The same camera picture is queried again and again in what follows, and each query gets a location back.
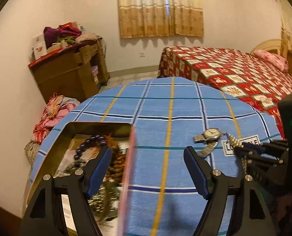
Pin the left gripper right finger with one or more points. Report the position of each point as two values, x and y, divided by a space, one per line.
249 215

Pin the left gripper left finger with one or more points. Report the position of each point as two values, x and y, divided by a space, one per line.
45 215

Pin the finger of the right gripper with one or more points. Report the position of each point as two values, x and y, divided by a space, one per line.
264 163
275 148

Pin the silver wristwatch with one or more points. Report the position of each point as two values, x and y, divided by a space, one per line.
210 137

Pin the pink metal tin box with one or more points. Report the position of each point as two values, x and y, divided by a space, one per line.
94 130

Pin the bed with red quilt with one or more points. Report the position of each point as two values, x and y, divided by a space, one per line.
242 75

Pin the pink pillow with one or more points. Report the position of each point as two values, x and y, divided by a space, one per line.
278 61

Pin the cream headboard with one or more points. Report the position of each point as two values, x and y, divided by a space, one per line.
274 46

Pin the pile of clothes on floor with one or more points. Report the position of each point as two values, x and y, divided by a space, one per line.
55 110

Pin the blue plaid tablecloth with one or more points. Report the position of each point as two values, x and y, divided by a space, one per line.
165 114

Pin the side curtain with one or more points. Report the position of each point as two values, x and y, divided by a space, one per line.
286 29

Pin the brown wooden cabinet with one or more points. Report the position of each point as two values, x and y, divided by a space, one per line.
78 71

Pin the white printed box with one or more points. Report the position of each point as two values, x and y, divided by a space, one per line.
39 46

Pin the pile of clothes on cabinet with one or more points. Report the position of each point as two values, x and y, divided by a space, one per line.
67 33

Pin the beige window curtain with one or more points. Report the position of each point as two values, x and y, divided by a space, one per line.
160 18

